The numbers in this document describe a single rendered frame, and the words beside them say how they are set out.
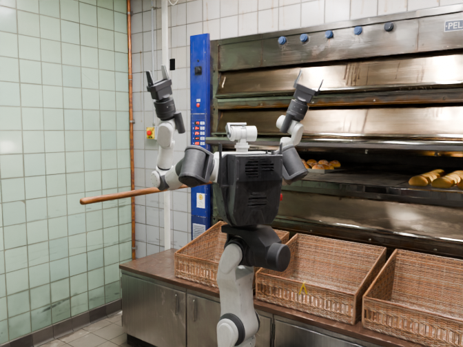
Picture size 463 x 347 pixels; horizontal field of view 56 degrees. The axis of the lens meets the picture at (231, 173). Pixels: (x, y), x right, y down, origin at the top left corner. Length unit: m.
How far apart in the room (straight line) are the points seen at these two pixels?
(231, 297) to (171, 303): 0.89
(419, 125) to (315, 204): 0.75
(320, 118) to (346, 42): 0.45
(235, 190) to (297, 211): 1.11
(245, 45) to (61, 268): 2.03
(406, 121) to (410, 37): 0.43
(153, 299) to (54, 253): 0.85
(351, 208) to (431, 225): 0.44
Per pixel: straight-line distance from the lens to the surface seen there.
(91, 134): 3.47
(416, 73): 2.51
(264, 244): 1.81
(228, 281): 1.96
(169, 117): 1.90
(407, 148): 2.35
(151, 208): 3.60
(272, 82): 2.84
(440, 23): 2.54
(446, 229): 2.50
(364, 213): 2.61
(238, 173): 1.69
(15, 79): 3.19
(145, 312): 3.04
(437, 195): 2.49
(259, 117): 2.90
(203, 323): 2.71
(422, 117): 2.50
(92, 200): 1.99
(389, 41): 2.59
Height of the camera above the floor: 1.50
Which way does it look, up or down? 6 degrees down
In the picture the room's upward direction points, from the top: straight up
